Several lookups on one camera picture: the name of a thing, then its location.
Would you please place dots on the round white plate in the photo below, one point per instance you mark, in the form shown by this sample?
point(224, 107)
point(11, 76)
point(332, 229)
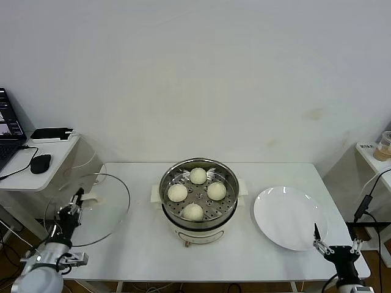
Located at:
point(287, 216)

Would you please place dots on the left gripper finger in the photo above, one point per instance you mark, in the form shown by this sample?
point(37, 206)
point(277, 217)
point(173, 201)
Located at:
point(80, 195)
point(71, 206)

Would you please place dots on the perforated stainless steamer basket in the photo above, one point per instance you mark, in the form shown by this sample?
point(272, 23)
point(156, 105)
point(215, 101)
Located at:
point(171, 174)

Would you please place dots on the flat white box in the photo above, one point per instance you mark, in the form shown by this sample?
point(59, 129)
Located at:
point(71, 137)

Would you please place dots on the black laptop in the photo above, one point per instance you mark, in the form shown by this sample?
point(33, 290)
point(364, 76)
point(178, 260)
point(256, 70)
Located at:
point(7, 128)

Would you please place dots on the round glass pot lid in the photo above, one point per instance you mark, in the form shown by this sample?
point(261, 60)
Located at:
point(113, 207)

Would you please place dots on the white side table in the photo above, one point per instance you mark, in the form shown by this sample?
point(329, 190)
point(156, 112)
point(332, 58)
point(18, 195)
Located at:
point(368, 157)

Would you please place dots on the white steamed baozi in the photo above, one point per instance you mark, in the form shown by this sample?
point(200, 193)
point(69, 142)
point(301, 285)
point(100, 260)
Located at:
point(193, 212)
point(198, 176)
point(177, 193)
point(216, 191)

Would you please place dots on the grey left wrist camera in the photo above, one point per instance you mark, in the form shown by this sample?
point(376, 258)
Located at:
point(74, 259)

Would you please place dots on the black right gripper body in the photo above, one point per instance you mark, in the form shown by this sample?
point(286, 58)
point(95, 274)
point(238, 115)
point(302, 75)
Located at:
point(343, 259)

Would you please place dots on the black smartphone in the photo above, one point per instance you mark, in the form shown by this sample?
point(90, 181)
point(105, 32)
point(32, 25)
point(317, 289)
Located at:
point(49, 132)

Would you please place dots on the clear plastic drink cup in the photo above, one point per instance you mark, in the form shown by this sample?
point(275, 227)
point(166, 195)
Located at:
point(383, 149)

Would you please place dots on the black computer mouse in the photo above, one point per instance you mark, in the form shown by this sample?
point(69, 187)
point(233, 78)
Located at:
point(41, 163)

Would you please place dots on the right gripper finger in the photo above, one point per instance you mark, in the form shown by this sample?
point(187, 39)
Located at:
point(354, 236)
point(317, 233)

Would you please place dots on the cream electric cooking pot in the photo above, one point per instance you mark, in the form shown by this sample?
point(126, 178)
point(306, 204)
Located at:
point(198, 235)

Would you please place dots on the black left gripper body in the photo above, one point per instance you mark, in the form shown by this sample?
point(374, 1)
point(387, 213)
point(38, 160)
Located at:
point(69, 222)

